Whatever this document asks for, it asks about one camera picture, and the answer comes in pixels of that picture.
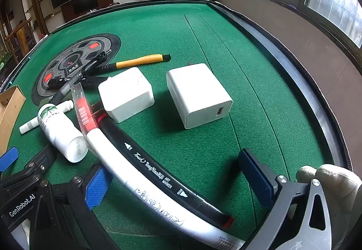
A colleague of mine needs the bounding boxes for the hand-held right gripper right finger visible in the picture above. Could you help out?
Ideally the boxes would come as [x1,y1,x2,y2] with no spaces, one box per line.
[238,148,333,250]

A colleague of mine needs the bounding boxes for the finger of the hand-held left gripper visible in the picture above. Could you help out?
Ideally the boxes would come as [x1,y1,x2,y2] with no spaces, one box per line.
[24,145,57,175]
[0,147,19,173]

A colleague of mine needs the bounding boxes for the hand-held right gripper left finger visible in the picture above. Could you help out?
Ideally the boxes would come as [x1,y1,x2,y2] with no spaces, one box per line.
[54,165,119,250]

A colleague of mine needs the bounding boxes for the white bottle green leaf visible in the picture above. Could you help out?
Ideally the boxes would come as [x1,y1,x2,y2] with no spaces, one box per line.
[38,103,89,163]

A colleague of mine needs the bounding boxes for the long white pen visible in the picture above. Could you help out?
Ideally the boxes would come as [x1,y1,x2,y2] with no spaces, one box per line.
[85,128,246,250]

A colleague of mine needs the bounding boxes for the cardboard box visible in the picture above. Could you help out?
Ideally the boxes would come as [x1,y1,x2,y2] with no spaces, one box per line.
[0,85,26,154]

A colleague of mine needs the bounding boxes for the small white tube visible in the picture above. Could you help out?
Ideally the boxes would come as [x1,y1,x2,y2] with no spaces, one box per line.
[19,100,74,134]

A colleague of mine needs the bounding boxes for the red tape roll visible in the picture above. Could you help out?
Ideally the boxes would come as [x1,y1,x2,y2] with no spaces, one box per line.
[71,82,101,135]

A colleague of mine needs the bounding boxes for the black art marker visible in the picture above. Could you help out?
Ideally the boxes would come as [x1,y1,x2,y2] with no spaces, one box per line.
[96,114,235,229]

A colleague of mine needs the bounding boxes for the thick black marker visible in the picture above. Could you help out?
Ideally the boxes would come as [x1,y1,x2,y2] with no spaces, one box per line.
[47,76,111,89]

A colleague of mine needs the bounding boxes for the small white wall charger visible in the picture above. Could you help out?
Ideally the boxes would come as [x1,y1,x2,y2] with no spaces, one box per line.
[91,67,155,124]

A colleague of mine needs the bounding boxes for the large white wall charger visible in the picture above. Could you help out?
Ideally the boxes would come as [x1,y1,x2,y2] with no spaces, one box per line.
[166,62,234,129]

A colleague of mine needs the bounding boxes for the black clip pen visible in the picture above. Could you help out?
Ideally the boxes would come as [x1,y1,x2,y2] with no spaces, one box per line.
[81,51,108,76]

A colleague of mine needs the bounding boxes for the orange pen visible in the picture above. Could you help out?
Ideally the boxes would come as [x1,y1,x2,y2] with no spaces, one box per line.
[99,54,171,72]

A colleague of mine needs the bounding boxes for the person's right hand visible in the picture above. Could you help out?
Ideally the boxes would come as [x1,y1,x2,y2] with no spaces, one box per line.
[295,164,362,203]

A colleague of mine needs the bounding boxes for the round table control dial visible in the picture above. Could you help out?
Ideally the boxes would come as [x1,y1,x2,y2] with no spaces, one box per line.
[31,33,121,106]

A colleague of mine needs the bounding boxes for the wooden high-back chair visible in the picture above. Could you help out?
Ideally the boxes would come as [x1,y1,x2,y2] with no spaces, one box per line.
[0,18,37,62]

